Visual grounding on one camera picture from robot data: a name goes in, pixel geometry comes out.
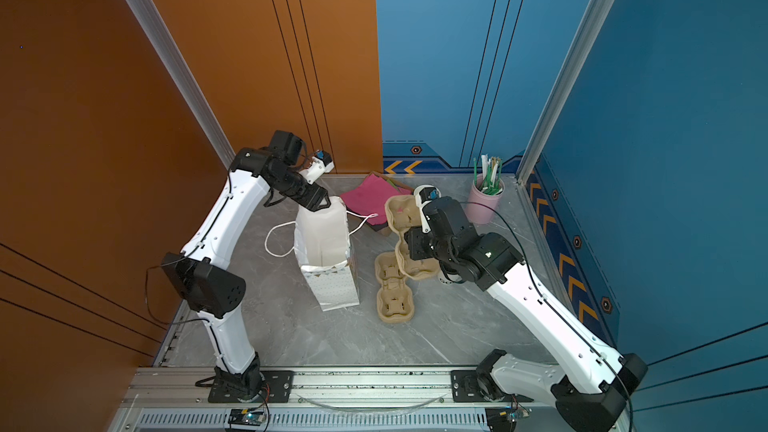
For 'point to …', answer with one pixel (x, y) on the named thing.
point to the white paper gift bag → (322, 249)
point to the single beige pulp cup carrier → (402, 214)
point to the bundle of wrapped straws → (487, 174)
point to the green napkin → (393, 185)
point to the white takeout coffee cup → (443, 279)
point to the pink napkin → (369, 199)
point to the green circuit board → (247, 416)
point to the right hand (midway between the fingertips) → (406, 235)
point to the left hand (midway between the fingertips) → (320, 195)
